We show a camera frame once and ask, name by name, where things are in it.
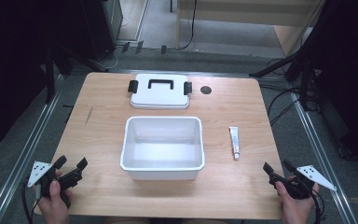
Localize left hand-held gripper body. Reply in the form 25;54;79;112
27;161;84;209

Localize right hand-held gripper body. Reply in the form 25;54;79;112
268;164;337;201

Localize white ointment tube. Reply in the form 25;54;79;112
228;125;241;161

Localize white plastic storage box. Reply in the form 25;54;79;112
119;116;206;181

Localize white lid with black handle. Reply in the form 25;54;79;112
127;73;193;110

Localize person's right hand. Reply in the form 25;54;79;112
275;180;321;224

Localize person's left hand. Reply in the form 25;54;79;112
36;179;74;224

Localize black metal stand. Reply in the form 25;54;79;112
44;43;58;105

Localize black tripod stand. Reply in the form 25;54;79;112
248;36;320;111

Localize dark curtain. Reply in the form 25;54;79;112
0;0;90;157
304;0;358;171

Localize black cabinet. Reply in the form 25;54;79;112
79;0;124;63

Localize light wooden furniture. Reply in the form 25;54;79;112
175;0;326;58

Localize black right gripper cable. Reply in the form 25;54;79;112
307;186;326;224

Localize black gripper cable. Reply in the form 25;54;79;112
21;182;42;224
307;186;326;224

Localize metal floor rail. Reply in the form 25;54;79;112
0;74;65;224
287;80;358;224

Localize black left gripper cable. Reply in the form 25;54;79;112
21;182;42;224

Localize black floor cables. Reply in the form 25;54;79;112
265;59;321;127

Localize white floor cable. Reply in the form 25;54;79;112
104;15;131;70

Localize black hanging cable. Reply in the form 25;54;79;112
180;0;199;51

